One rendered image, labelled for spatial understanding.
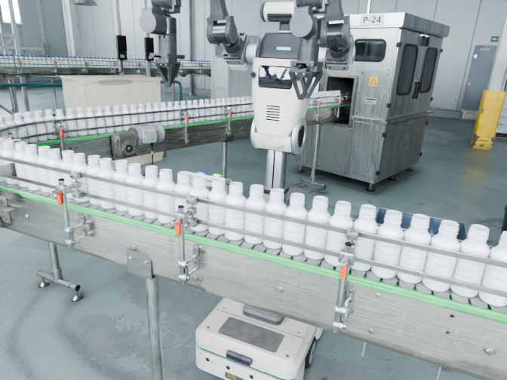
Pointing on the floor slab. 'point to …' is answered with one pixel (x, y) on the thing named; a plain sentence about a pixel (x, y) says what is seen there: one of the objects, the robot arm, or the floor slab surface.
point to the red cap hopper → (15, 50)
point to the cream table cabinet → (112, 97)
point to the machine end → (380, 99)
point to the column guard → (487, 119)
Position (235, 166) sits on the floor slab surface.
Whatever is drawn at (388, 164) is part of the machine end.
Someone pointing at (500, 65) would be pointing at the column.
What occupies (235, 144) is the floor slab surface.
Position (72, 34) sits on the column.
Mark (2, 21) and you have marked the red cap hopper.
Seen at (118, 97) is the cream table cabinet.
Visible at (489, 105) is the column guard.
